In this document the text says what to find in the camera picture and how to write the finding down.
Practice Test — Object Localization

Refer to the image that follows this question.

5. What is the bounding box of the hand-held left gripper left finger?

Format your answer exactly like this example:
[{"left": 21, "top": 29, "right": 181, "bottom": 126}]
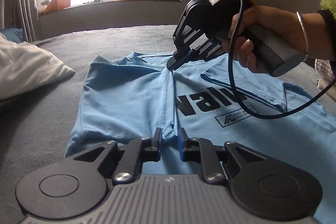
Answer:
[{"left": 73, "top": 127, "right": 162, "bottom": 184}]

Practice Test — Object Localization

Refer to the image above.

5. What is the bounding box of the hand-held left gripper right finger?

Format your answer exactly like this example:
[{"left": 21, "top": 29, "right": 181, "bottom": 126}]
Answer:
[{"left": 178, "top": 128, "right": 267, "bottom": 184}]

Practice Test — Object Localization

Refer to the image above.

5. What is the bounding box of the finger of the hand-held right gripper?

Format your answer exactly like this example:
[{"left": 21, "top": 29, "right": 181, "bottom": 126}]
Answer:
[
  {"left": 167, "top": 49, "right": 196, "bottom": 73},
  {"left": 193, "top": 42, "right": 223, "bottom": 62}
]

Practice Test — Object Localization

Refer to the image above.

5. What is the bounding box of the light blue t-shirt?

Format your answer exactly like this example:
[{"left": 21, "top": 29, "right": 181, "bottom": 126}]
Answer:
[{"left": 64, "top": 52, "right": 336, "bottom": 224}]

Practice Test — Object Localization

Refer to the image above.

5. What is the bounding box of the person's right forearm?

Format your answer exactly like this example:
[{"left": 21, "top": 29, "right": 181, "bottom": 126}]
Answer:
[{"left": 297, "top": 0, "right": 336, "bottom": 62}]

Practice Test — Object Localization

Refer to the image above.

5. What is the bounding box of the person's right hand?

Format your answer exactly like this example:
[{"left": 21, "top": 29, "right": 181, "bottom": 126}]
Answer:
[{"left": 223, "top": 5, "right": 307, "bottom": 74}]

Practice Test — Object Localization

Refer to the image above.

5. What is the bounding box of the silver bangle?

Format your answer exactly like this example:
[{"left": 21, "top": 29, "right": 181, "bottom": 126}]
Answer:
[{"left": 296, "top": 12, "right": 309, "bottom": 62}]

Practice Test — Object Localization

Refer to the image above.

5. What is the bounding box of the orange bag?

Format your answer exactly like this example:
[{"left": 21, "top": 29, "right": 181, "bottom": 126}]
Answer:
[{"left": 43, "top": 0, "right": 72, "bottom": 14}]

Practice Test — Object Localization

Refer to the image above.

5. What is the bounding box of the white pillow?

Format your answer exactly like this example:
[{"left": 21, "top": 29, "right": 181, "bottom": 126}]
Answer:
[{"left": 0, "top": 32, "right": 76, "bottom": 102}]

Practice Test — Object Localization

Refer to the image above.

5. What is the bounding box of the blue pillow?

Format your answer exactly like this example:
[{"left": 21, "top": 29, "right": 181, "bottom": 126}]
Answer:
[{"left": 0, "top": 28, "right": 24, "bottom": 43}]

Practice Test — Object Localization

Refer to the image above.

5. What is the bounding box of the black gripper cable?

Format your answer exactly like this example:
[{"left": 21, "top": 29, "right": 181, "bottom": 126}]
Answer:
[{"left": 227, "top": 0, "right": 336, "bottom": 118}]

